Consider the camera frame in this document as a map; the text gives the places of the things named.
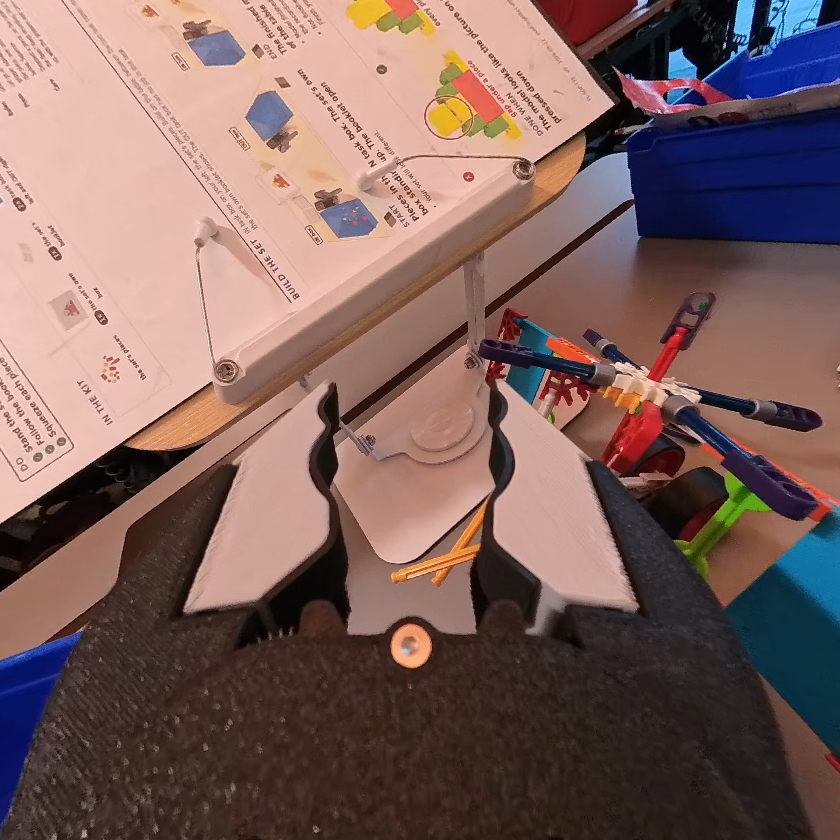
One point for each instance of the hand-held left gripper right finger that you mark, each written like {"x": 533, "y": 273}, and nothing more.
{"x": 551, "y": 512}

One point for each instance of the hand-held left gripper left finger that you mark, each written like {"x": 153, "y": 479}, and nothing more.
{"x": 275, "y": 499}

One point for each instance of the yellow plastic rod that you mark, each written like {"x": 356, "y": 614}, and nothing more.
{"x": 466, "y": 531}
{"x": 433, "y": 565}

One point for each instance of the colourful construction toy plane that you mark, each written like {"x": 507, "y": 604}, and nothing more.
{"x": 774, "y": 590}

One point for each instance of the wooden and white book stand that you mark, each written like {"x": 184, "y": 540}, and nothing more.
{"x": 394, "y": 275}

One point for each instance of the blue plastic bin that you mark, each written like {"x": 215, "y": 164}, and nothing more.
{"x": 26, "y": 695}
{"x": 722, "y": 190}

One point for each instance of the printed instruction sheet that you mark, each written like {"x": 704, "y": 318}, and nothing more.
{"x": 131, "y": 164}

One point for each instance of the clear plastic bag red header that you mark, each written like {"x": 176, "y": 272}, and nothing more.
{"x": 754, "y": 108}

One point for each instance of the red tote bag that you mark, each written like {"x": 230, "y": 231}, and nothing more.
{"x": 584, "y": 19}

